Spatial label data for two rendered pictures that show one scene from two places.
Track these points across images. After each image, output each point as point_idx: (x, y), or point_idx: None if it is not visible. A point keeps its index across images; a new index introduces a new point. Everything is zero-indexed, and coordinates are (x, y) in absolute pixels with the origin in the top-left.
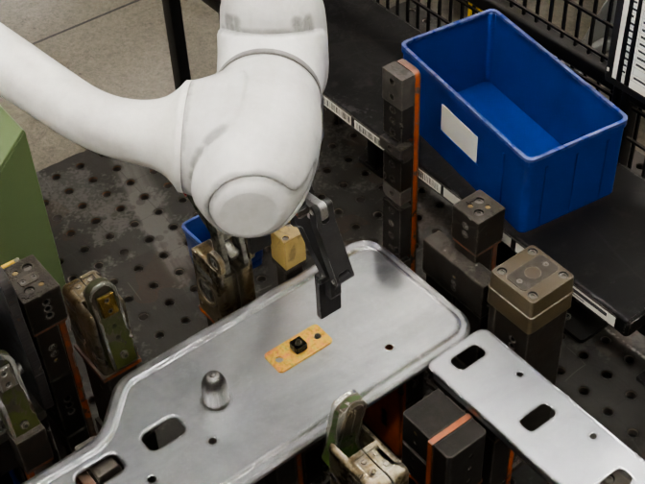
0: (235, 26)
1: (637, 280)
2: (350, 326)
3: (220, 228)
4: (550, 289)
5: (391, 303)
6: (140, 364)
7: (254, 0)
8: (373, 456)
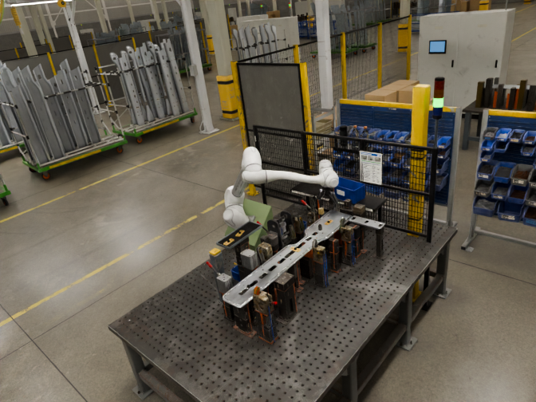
0: (322, 167)
1: (373, 205)
2: (334, 218)
3: (330, 186)
4: (362, 206)
5: (339, 215)
6: None
7: (325, 163)
8: (347, 226)
